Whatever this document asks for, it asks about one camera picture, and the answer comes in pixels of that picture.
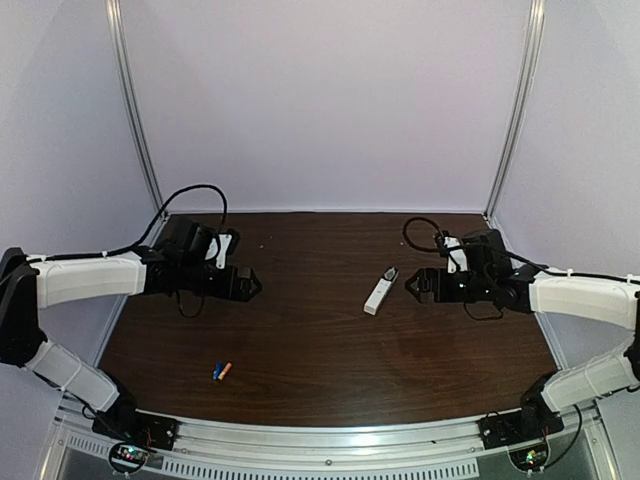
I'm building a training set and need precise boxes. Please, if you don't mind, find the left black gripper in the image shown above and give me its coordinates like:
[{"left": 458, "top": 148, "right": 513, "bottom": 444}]
[{"left": 179, "top": 261, "right": 261, "bottom": 304}]

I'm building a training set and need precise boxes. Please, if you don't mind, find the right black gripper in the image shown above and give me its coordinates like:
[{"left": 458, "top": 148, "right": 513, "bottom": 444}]
[{"left": 406, "top": 269, "right": 493, "bottom": 305}]

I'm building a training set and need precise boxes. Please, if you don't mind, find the white remote control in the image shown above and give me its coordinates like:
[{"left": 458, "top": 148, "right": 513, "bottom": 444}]
[{"left": 363, "top": 267, "right": 399, "bottom": 316}]

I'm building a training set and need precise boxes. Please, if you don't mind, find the blue battery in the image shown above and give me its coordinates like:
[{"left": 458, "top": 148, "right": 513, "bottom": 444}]
[{"left": 212, "top": 361, "right": 225, "bottom": 380}]

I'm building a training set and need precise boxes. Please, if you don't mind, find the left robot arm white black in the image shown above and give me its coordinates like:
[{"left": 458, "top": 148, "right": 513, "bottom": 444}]
[{"left": 1, "top": 218, "right": 262, "bottom": 444}]

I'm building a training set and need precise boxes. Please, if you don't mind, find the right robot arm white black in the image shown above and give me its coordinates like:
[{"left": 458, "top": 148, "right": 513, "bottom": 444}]
[{"left": 405, "top": 229, "right": 639, "bottom": 448}]

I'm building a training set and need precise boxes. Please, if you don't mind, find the orange battery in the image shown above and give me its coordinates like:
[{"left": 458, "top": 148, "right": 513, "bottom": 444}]
[{"left": 217, "top": 362, "right": 232, "bottom": 381}]

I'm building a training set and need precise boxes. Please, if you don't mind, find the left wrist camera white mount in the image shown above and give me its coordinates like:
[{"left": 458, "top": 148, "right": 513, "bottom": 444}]
[{"left": 205, "top": 229, "right": 240, "bottom": 270}]

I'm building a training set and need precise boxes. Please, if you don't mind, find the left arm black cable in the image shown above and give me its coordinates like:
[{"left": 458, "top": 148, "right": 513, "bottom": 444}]
[{"left": 27, "top": 184, "right": 230, "bottom": 266}]

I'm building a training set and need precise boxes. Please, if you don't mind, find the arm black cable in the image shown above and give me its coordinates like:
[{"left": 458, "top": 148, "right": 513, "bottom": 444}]
[
  {"left": 403, "top": 216, "right": 640, "bottom": 286},
  {"left": 27, "top": 184, "right": 230, "bottom": 266}
]

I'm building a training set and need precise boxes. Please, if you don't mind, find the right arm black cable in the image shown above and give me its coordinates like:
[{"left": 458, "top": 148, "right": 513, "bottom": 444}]
[{"left": 403, "top": 216, "right": 640, "bottom": 286}]

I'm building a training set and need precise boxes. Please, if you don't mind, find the front aluminium rail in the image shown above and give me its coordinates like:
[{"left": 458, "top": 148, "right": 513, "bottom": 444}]
[{"left": 47, "top": 394, "right": 609, "bottom": 479}]

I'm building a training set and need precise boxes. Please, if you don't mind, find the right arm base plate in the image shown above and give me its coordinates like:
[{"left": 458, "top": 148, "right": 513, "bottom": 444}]
[{"left": 477, "top": 409, "right": 564, "bottom": 450}]

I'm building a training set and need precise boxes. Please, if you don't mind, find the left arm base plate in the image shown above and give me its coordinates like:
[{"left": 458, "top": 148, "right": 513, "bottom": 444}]
[{"left": 92, "top": 412, "right": 179, "bottom": 451}]

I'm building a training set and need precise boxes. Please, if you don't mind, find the right aluminium frame post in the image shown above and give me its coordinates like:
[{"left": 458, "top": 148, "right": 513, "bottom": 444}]
[{"left": 484, "top": 0, "right": 546, "bottom": 222}]

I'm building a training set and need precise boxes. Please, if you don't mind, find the aluminium frame post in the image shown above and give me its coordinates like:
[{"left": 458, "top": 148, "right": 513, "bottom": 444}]
[
  {"left": 105, "top": 0, "right": 163, "bottom": 211},
  {"left": 484, "top": 0, "right": 546, "bottom": 222}
]

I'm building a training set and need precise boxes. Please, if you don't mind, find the left aluminium frame post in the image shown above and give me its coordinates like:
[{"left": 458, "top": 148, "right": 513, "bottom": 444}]
[{"left": 105, "top": 0, "right": 163, "bottom": 211}]

